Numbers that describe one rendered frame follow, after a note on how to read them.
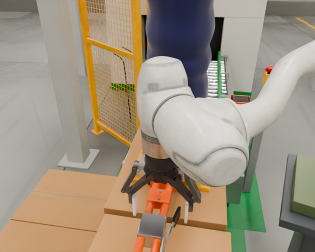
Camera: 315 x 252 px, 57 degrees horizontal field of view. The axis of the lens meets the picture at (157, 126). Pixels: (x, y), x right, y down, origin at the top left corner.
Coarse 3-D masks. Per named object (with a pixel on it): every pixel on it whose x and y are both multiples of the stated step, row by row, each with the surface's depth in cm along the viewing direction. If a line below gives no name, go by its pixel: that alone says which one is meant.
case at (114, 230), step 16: (112, 224) 90; (128, 224) 90; (176, 224) 90; (96, 240) 85; (112, 240) 85; (128, 240) 85; (176, 240) 85; (192, 240) 85; (208, 240) 85; (224, 240) 85
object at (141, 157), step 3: (141, 150) 120; (141, 153) 118; (138, 156) 117; (141, 156) 116; (144, 156) 116; (138, 159) 115; (141, 159) 114; (144, 159) 112; (135, 177) 106; (138, 177) 106; (132, 180) 105; (135, 180) 105
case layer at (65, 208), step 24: (48, 192) 159; (72, 192) 159; (96, 192) 159; (24, 216) 144; (48, 216) 144; (72, 216) 144; (96, 216) 144; (0, 240) 132; (24, 240) 132; (48, 240) 132; (72, 240) 132
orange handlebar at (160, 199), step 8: (152, 184) 85; (168, 184) 85; (152, 192) 81; (160, 192) 81; (168, 192) 81; (152, 200) 79; (160, 200) 79; (168, 200) 79; (152, 208) 78; (160, 208) 77; (168, 208) 80; (136, 240) 69; (144, 240) 69; (160, 240) 69; (136, 248) 66; (152, 248) 67
